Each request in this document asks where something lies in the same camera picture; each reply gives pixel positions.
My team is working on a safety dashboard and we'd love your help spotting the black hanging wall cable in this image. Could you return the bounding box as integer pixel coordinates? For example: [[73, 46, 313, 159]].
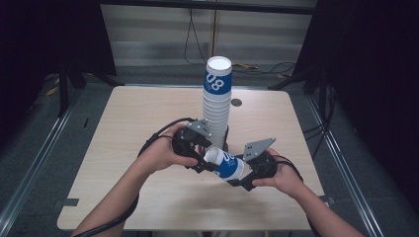
[[183, 8, 207, 65]]

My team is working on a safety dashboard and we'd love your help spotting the stack of white paper cups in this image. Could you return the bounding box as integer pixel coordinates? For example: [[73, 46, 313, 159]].
[[201, 55, 233, 151]]

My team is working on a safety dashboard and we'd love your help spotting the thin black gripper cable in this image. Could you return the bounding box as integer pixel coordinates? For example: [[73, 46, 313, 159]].
[[273, 154, 319, 237]]

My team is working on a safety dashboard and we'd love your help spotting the black metal stand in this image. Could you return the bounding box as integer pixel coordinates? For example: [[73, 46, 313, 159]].
[[268, 67, 332, 124], [56, 62, 117, 119]]

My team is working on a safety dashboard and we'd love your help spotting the person's left hand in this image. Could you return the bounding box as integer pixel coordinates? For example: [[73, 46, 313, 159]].
[[135, 122, 200, 176]]

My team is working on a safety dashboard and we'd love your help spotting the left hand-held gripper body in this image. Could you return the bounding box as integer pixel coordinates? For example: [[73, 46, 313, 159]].
[[171, 118, 212, 159]]

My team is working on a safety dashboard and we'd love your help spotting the black floor cable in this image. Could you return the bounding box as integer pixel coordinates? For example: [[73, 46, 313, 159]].
[[256, 60, 297, 76]]

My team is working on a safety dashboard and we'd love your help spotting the yellow floor cable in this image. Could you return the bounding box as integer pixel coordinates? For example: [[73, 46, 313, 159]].
[[231, 61, 259, 71]]

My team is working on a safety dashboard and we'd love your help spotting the blue ribbed paper cup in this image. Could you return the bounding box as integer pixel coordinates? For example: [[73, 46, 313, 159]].
[[203, 146, 245, 182]]

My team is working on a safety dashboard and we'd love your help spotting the aluminium floor rail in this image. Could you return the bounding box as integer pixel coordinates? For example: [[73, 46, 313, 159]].
[[305, 94, 383, 237], [0, 83, 84, 237]]

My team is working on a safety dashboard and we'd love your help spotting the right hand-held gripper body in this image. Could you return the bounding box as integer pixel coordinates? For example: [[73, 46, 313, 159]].
[[242, 137, 279, 181]]

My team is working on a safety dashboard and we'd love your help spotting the black metal frame bar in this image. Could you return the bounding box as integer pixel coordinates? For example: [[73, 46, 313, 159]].
[[98, 0, 318, 16]]

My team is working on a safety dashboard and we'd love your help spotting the person's right hand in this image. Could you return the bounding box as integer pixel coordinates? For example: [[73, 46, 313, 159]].
[[252, 147, 305, 199]]

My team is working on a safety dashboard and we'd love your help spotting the dark curtain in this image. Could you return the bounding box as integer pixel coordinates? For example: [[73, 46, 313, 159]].
[[0, 0, 117, 87], [295, 0, 419, 201]]

